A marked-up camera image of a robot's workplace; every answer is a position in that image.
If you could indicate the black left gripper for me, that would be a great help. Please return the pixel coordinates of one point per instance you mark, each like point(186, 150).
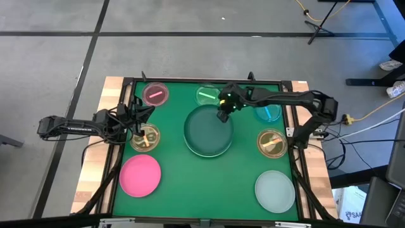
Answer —
point(131, 115)

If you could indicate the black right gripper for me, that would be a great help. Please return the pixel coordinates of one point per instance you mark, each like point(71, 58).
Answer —
point(231, 96)

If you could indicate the small clear pink dish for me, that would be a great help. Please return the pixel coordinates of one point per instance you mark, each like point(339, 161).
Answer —
point(155, 94)

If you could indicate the small clear blue dish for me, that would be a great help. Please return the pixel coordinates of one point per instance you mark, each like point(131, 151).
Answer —
point(269, 113)

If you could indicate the pink plastic plate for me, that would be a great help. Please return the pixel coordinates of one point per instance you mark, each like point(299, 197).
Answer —
point(140, 175)

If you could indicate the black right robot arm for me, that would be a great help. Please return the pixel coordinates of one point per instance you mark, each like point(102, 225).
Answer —
point(294, 98)

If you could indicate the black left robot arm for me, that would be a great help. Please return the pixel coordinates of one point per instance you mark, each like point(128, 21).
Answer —
point(72, 128)

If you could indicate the small clear amber dish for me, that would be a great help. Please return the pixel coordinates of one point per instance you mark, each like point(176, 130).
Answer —
point(272, 143)
point(148, 139)

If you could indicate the large green plastic plate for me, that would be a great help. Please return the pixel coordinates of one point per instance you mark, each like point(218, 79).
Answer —
point(205, 136)

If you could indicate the small clear green dish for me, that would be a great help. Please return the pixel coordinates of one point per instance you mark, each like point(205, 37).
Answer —
point(207, 95)

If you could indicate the green table mat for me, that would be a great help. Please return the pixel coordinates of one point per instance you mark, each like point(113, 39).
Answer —
point(202, 187)

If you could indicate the pale grey plastic plate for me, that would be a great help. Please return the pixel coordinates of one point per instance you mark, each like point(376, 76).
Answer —
point(275, 191)

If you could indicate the black tripod stand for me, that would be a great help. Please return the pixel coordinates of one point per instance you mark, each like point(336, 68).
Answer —
point(319, 28)

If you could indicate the black desk foot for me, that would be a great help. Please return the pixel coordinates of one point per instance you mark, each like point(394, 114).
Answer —
point(373, 80)

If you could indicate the white cardboard box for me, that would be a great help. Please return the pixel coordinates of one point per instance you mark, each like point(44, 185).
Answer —
point(349, 206)

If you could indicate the white shoe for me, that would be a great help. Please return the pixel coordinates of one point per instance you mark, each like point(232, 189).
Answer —
point(397, 89)
point(390, 65)

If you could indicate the grey computer case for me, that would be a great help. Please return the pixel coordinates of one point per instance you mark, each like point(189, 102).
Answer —
point(378, 202)

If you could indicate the dark monitor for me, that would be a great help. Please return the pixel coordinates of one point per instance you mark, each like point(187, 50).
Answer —
point(397, 152)

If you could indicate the black aluminium table frame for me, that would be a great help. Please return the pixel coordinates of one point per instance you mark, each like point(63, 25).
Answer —
point(288, 85)

